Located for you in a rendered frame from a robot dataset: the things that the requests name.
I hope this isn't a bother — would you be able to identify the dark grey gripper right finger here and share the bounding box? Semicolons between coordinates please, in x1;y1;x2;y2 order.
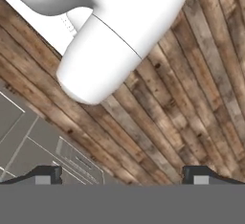
181;165;245;186

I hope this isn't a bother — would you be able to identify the pale grey drawer front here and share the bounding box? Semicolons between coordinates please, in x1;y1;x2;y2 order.
55;136;106;186

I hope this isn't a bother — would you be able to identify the grey cabinet run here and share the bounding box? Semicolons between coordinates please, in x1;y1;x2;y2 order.
0;79;130;186

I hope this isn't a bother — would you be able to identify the white rounded cylinder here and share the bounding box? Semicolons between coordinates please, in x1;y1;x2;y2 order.
0;0;188;105

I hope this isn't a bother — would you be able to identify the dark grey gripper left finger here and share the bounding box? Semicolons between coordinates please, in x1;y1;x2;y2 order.
0;165;63;186

